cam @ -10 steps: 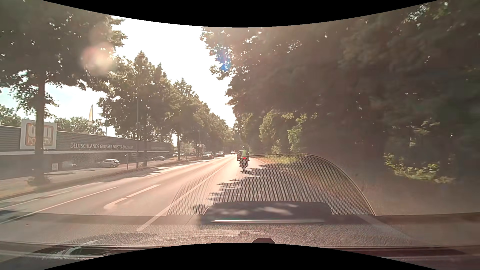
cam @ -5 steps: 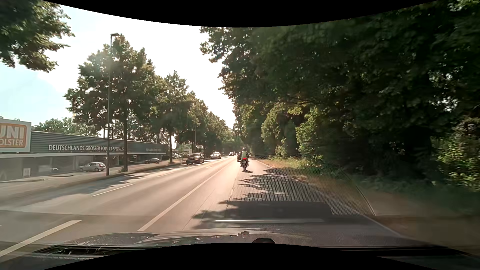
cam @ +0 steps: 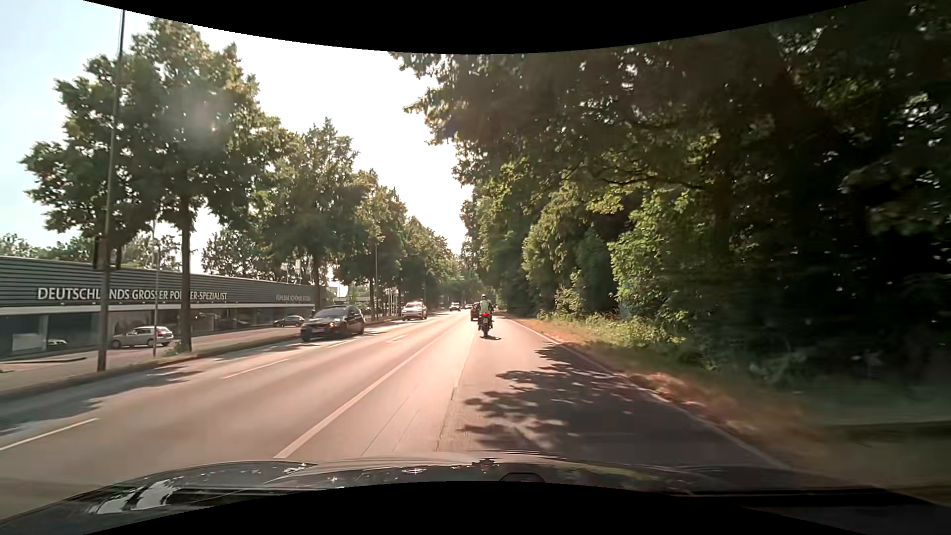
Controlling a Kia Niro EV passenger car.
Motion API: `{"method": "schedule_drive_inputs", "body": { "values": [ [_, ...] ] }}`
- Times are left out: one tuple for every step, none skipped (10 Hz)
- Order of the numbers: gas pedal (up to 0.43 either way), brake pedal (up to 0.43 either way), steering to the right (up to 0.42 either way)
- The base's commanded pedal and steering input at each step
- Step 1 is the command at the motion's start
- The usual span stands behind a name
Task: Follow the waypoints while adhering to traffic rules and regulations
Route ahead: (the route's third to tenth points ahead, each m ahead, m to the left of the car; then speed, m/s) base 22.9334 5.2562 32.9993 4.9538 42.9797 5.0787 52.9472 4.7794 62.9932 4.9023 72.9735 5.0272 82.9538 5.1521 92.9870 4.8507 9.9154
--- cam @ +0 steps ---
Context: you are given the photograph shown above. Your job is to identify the silver parked car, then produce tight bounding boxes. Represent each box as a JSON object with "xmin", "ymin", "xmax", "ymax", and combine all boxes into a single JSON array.
[{"xmin": 109, "ymin": 325, "xmax": 175, "ymax": 350}]

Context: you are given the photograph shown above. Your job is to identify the car's own bonnet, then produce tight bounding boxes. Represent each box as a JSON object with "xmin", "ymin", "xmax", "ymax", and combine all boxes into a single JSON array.
[{"xmin": 0, "ymin": 456, "xmax": 951, "ymax": 535}]

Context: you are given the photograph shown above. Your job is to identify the grey pavement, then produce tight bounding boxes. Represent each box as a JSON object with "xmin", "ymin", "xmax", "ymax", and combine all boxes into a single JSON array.
[{"xmin": 0, "ymin": 318, "xmax": 395, "ymax": 401}]

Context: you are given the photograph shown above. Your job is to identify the distant lamp post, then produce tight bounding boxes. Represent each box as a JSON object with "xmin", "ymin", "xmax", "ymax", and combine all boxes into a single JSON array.
[{"xmin": 371, "ymin": 236, "xmax": 384, "ymax": 322}]

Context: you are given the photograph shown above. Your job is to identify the thin grey pole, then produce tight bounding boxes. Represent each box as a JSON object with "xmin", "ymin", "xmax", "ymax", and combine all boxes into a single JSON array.
[{"xmin": 151, "ymin": 220, "xmax": 160, "ymax": 358}]

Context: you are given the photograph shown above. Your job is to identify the dense wood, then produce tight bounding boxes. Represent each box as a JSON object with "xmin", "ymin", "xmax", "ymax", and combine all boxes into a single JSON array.
[{"xmin": 394, "ymin": 0, "xmax": 951, "ymax": 387}]

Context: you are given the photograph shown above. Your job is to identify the dry grass verge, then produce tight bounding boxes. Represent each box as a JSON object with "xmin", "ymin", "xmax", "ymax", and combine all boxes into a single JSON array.
[{"xmin": 513, "ymin": 314, "xmax": 951, "ymax": 506}]

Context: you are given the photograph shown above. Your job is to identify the grey asphalt road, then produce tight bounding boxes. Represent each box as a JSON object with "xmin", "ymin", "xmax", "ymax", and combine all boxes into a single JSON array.
[{"xmin": 0, "ymin": 309, "xmax": 792, "ymax": 521}]

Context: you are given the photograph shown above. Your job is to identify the tall lamp post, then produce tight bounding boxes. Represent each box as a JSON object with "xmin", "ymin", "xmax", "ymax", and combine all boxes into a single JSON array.
[{"xmin": 92, "ymin": 9, "xmax": 127, "ymax": 373}]

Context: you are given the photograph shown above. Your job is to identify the row of roadside trees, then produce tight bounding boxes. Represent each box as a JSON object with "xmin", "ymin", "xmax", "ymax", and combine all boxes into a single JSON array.
[{"xmin": 21, "ymin": 18, "xmax": 484, "ymax": 353}]

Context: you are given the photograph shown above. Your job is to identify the dark hatchback car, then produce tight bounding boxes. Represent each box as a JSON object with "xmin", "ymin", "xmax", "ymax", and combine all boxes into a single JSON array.
[{"xmin": 300, "ymin": 304, "xmax": 367, "ymax": 343}]

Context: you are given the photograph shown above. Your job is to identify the long grey showroom building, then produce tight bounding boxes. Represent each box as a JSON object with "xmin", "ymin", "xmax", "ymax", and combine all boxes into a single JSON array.
[{"xmin": 0, "ymin": 256, "xmax": 322, "ymax": 356}]

